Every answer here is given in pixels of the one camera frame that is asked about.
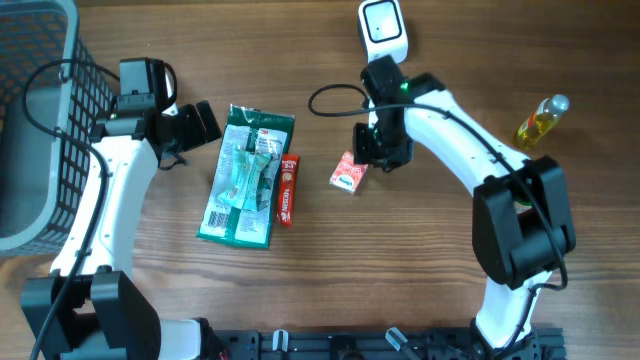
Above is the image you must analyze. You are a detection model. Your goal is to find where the red tissue pack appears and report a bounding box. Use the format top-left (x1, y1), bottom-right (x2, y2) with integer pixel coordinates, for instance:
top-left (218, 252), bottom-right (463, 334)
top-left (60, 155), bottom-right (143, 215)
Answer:
top-left (329, 151), bottom-right (368, 194)

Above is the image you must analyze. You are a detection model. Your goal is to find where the green 3M package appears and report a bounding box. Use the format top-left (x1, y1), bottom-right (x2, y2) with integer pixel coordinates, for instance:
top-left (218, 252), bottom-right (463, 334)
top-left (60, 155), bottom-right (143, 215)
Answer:
top-left (197, 105), bottom-right (295, 249)

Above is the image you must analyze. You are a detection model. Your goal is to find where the red Nescafe sachet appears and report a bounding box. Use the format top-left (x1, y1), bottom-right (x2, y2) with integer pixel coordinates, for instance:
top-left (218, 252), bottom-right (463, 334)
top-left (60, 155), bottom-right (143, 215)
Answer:
top-left (277, 154), bottom-right (300, 227)

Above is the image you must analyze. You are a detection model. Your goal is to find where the yellow liquid bottle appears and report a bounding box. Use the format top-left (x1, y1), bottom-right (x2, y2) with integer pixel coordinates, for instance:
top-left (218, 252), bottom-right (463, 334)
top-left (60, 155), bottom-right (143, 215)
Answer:
top-left (512, 94), bottom-right (570, 150)

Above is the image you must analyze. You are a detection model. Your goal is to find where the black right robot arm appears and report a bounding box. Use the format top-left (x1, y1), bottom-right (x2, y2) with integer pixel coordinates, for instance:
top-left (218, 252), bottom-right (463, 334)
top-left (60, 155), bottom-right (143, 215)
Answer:
top-left (353, 56), bottom-right (576, 359)

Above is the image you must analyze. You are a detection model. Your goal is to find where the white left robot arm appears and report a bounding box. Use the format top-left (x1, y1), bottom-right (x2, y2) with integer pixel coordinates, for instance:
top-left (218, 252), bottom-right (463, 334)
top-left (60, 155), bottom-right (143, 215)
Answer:
top-left (21, 58), bottom-right (226, 359)

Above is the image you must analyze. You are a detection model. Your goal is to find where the white barcode scanner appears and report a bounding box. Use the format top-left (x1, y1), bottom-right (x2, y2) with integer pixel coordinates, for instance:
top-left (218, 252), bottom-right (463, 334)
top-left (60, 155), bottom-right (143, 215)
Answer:
top-left (358, 0), bottom-right (409, 64)

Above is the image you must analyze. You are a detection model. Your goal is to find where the grey mesh basket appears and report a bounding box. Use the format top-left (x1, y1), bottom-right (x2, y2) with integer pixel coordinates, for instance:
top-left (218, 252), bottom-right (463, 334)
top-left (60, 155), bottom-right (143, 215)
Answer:
top-left (1, 0), bottom-right (114, 256)

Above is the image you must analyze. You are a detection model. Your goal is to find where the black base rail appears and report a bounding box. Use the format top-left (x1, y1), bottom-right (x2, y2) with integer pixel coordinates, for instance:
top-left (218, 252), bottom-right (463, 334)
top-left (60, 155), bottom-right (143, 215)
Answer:
top-left (214, 327), bottom-right (567, 360)

